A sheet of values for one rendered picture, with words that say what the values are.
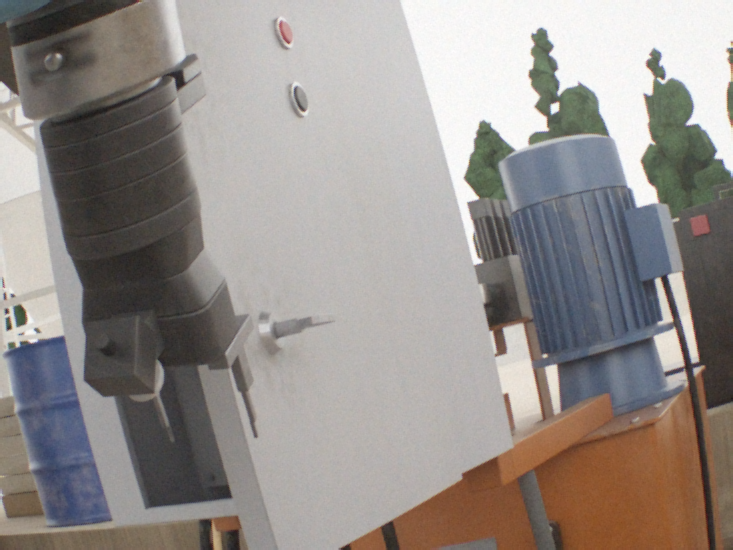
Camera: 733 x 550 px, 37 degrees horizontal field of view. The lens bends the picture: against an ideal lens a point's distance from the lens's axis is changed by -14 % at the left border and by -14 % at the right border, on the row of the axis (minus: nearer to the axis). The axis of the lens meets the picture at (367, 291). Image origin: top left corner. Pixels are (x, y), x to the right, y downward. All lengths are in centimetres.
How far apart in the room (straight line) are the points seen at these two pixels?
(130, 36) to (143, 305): 14
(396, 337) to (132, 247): 48
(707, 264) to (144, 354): 305
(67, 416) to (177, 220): 483
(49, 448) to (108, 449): 413
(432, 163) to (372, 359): 36
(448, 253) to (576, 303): 60
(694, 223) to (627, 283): 172
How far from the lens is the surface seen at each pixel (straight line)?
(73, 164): 56
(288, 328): 77
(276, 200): 85
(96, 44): 53
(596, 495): 161
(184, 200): 57
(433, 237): 121
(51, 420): 540
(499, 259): 196
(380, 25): 126
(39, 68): 55
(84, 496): 540
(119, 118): 55
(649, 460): 159
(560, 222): 181
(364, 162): 104
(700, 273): 353
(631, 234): 182
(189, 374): 144
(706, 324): 354
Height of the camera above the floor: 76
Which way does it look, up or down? 4 degrees up
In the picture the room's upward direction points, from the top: 13 degrees counter-clockwise
